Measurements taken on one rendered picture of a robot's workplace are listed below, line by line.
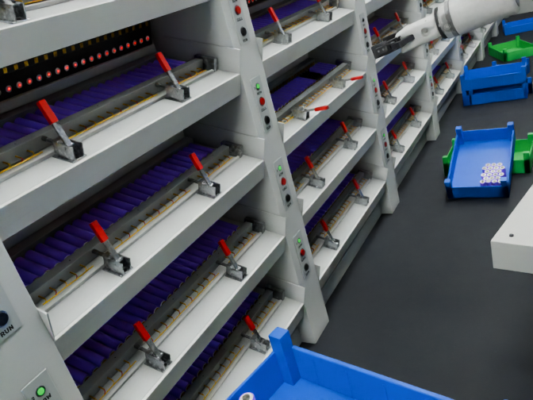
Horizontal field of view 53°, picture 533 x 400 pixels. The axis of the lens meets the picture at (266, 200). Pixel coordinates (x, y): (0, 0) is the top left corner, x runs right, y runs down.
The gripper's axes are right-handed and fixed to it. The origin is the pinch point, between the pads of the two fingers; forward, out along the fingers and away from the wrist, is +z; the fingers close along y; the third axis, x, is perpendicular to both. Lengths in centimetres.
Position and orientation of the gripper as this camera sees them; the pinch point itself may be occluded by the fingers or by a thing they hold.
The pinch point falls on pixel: (382, 47)
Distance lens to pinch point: 142.0
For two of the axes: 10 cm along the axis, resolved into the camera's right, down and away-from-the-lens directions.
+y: 4.6, -4.6, 7.6
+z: -7.8, 2.0, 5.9
